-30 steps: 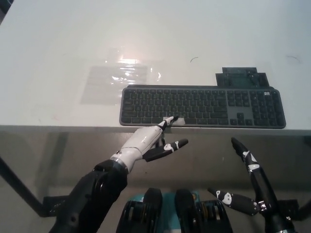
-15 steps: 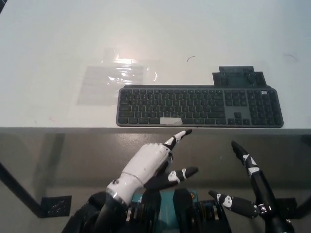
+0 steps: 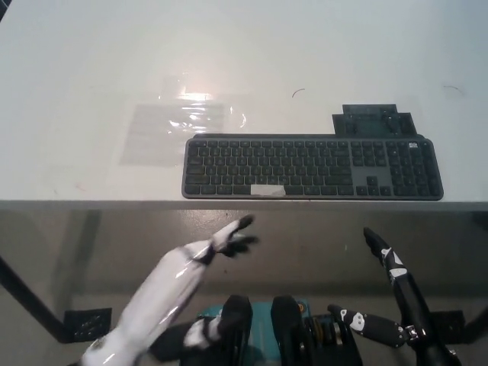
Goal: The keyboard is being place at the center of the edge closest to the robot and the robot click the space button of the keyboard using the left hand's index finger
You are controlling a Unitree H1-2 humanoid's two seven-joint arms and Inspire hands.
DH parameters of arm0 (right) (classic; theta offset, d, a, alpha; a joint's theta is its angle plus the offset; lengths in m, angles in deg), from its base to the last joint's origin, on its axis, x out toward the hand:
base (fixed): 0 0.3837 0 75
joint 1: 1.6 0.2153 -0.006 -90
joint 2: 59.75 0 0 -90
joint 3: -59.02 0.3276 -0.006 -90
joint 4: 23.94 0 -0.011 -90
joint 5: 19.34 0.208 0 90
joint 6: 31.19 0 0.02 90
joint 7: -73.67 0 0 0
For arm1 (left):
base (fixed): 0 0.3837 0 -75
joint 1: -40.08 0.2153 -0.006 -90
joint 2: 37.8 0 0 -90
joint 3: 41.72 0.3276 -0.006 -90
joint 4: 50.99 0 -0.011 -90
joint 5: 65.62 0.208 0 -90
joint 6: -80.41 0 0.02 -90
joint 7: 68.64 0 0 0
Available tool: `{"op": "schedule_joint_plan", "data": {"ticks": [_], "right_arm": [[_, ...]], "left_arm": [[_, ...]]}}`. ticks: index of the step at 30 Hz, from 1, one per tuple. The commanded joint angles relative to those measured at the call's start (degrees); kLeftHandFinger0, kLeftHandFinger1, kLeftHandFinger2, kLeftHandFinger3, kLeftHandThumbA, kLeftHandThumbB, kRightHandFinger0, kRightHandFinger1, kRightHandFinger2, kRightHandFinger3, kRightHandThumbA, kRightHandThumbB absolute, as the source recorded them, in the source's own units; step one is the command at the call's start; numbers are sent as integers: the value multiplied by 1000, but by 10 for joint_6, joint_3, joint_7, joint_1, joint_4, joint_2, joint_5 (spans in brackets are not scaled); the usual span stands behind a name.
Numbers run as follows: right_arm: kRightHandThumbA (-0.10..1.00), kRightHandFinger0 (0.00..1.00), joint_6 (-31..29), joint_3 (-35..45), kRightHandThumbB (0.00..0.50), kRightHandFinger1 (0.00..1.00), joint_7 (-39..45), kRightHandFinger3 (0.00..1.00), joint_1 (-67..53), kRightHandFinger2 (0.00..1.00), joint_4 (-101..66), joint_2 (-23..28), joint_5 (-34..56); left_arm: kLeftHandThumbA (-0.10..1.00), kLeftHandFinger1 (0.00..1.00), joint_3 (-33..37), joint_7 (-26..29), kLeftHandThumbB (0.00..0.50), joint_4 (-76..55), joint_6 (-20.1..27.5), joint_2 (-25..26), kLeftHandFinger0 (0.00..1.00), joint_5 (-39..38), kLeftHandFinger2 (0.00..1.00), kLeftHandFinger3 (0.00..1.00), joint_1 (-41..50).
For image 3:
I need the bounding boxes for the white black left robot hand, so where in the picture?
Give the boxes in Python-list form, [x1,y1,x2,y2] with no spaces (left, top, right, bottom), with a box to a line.
[82,213,260,366]

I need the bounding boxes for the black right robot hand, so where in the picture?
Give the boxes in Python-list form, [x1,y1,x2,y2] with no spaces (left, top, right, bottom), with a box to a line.
[326,226,463,366]

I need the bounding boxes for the black ribbed left robot block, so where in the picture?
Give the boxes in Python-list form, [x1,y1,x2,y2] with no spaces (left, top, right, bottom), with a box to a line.
[152,294,253,366]

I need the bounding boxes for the black ribbed robot block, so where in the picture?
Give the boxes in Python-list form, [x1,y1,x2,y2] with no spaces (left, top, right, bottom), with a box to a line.
[271,295,363,366]
[152,294,253,366]

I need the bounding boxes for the black robot legs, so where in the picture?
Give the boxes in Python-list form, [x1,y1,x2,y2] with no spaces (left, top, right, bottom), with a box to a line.
[195,300,310,366]

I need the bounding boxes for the black ribbed right robot block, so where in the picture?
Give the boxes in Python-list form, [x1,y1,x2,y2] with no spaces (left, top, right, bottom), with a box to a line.
[271,295,363,366]

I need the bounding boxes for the dark grey full-size keyboard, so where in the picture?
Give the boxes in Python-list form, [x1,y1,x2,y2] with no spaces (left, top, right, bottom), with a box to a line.
[181,133,445,201]

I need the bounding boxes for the black table foot plate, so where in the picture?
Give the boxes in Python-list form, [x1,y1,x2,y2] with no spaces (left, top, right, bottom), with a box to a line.
[63,307,114,342]
[429,310,466,332]

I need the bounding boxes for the black table leg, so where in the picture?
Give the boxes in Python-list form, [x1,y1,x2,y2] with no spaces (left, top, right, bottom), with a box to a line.
[0,254,75,342]

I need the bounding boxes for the white tape strip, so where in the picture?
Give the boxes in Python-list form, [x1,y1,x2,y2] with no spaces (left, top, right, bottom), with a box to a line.
[250,183,287,197]

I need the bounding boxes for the clear plastic sheet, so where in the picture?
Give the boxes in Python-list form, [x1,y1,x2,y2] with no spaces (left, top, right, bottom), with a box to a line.
[117,74,249,167]

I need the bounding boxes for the black stepped mounting plate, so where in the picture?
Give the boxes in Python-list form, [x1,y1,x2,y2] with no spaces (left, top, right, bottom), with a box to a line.
[332,103,425,136]

